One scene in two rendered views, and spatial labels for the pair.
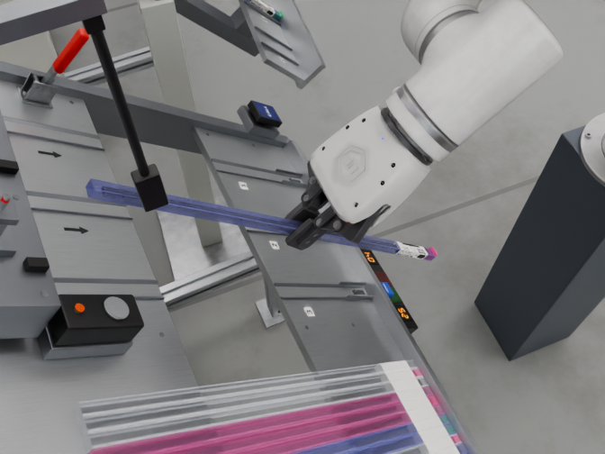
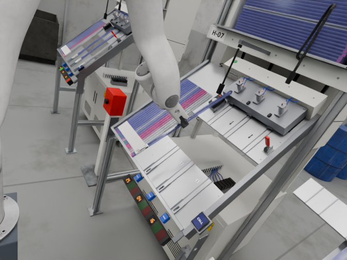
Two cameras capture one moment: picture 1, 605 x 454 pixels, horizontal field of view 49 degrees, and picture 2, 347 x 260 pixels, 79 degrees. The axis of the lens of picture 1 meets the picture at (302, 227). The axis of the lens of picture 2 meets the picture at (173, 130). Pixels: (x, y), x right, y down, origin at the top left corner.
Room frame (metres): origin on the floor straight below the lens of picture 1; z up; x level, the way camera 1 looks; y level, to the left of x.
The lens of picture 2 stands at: (1.14, -0.30, 1.33)
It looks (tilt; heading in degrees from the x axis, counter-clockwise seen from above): 26 degrees down; 160
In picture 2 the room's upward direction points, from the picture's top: 21 degrees clockwise
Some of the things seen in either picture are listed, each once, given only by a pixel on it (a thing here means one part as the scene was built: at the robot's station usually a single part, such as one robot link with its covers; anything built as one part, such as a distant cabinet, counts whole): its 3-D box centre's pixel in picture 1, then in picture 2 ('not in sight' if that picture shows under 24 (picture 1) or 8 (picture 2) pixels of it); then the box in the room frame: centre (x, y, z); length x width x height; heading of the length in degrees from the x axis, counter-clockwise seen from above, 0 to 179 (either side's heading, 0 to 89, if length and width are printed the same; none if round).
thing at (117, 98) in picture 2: not in sight; (106, 136); (-0.32, -0.27, 0.39); 0.24 x 0.24 x 0.78; 25
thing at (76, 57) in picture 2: not in sight; (113, 75); (-1.08, -0.32, 0.66); 1.01 x 0.73 x 1.31; 115
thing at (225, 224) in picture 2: not in sight; (201, 197); (0.13, 0.46, 0.31); 0.70 x 0.65 x 0.62; 25
